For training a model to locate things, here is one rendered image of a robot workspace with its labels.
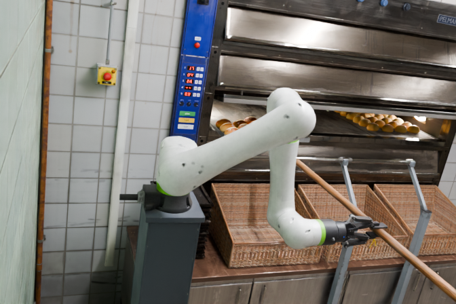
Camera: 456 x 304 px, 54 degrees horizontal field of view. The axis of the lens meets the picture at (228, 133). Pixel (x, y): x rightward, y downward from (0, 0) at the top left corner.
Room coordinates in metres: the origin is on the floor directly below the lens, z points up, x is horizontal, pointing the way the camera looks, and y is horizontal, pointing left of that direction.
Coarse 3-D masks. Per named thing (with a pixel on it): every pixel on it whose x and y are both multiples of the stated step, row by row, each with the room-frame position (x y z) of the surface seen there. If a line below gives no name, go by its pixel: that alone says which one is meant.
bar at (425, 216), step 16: (256, 160) 2.20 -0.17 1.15; (304, 160) 2.30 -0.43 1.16; (320, 160) 2.34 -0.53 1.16; (336, 160) 2.37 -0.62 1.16; (352, 160) 2.42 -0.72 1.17; (368, 160) 2.46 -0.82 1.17; (384, 160) 2.50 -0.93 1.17; (400, 160) 2.55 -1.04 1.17; (416, 176) 2.53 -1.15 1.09; (352, 192) 2.29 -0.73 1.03; (416, 192) 2.48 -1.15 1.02; (416, 240) 2.37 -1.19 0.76; (416, 256) 2.37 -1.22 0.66; (336, 272) 2.21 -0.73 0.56; (336, 288) 2.18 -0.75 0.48; (400, 288) 2.37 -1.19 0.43
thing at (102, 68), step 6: (96, 66) 2.22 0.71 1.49; (102, 66) 2.19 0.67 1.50; (108, 66) 2.20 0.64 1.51; (114, 66) 2.21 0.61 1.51; (96, 72) 2.19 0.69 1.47; (102, 72) 2.18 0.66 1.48; (108, 72) 2.19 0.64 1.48; (96, 78) 2.18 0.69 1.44; (102, 78) 2.19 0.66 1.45; (114, 78) 2.21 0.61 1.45; (96, 84) 2.18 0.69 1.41; (102, 84) 2.19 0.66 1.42; (108, 84) 2.20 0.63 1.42; (114, 84) 2.21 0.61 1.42
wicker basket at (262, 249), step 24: (240, 192) 2.53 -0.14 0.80; (264, 192) 2.60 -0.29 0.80; (216, 216) 2.32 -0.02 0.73; (240, 216) 2.50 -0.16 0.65; (264, 216) 2.56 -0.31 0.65; (216, 240) 2.26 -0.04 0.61; (240, 240) 2.34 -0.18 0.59; (264, 240) 2.38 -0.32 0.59; (240, 264) 2.07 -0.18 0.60; (264, 264) 2.13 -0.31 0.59; (288, 264) 2.18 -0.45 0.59
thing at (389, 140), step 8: (216, 136) 2.51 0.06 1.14; (312, 136) 2.74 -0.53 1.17; (320, 136) 2.76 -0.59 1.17; (328, 136) 2.79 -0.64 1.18; (336, 136) 2.81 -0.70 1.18; (344, 136) 2.84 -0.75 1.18; (352, 136) 2.87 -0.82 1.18; (360, 136) 2.90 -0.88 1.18; (368, 136) 2.94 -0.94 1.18; (376, 136) 2.97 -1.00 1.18; (384, 136) 3.01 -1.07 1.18; (384, 144) 2.96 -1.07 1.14; (392, 144) 2.98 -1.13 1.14; (400, 144) 3.01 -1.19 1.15; (408, 144) 3.03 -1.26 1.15; (416, 144) 3.06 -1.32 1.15; (424, 144) 3.09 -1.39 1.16; (432, 144) 3.11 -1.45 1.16; (440, 144) 3.14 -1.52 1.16
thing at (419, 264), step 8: (304, 168) 2.05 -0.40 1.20; (312, 176) 1.98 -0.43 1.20; (320, 184) 1.91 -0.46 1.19; (328, 192) 1.84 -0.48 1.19; (336, 192) 1.81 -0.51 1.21; (344, 200) 1.74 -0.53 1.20; (352, 208) 1.68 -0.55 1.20; (376, 232) 1.53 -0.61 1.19; (384, 232) 1.51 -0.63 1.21; (384, 240) 1.49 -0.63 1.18; (392, 240) 1.46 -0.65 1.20; (400, 248) 1.42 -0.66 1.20; (408, 256) 1.37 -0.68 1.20; (416, 264) 1.34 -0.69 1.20; (424, 264) 1.33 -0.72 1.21; (424, 272) 1.30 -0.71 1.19; (432, 272) 1.29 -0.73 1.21; (432, 280) 1.27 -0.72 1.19; (440, 280) 1.25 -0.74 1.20; (440, 288) 1.23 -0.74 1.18; (448, 288) 1.21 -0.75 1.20
